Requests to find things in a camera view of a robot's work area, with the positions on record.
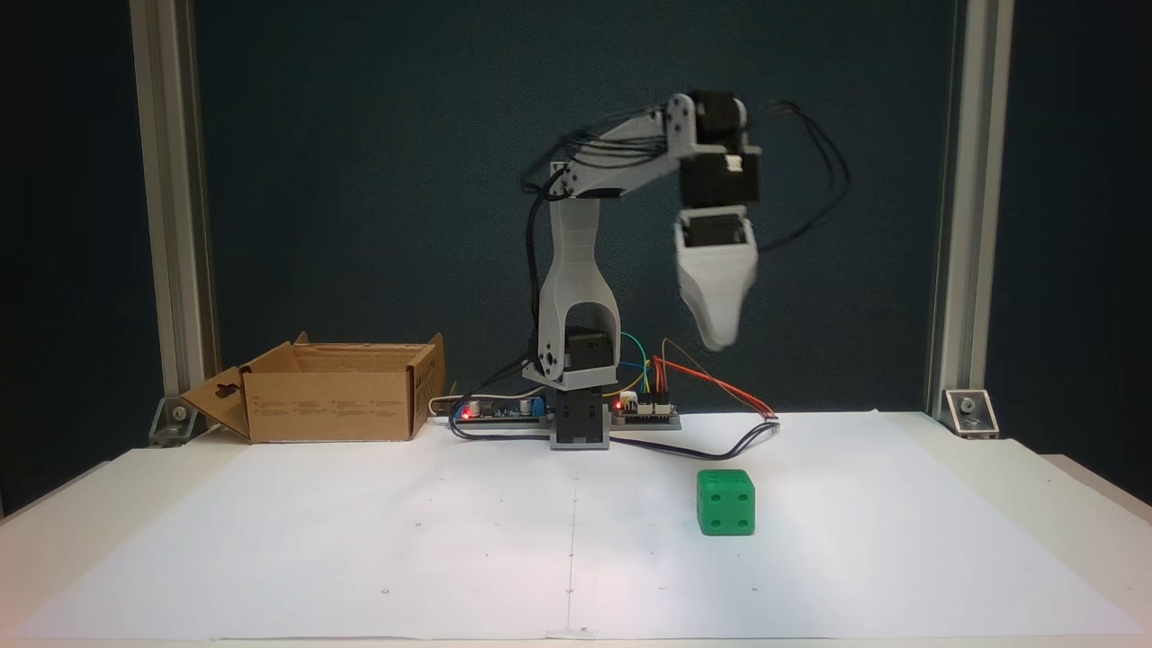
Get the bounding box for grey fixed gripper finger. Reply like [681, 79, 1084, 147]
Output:
[677, 265, 759, 353]

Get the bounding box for green dice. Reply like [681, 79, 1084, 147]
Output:
[697, 468, 757, 537]

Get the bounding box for circuit board with white connectors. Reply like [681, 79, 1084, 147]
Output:
[612, 391, 679, 420]

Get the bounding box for circuit board with blue parts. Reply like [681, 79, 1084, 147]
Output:
[453, 391, 551, 424]

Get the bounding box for brown cardboard box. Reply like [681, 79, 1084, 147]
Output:
[180, 331, 447, 444]

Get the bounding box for orange and red wires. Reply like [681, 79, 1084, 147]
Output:
[652, 355, 778, 419]

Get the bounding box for green wire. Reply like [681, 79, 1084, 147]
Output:
[617, 332, 653, 397]

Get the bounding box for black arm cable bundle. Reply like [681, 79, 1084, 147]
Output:
[522, 97, 852, 397]

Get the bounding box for grey base plate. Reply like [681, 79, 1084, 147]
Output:
[447, 413, 683, 432]

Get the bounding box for dark cable on table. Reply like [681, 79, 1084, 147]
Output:
[448, 396, 780, 461]

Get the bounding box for aluminium profile post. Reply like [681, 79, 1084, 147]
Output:
[924, 0, 1016, 420]
[129, 0, 222, 426]

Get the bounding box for metal corner bracket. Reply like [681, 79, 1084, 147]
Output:
[941, 388, 1001, 441]
[148, 395, 204, 447]

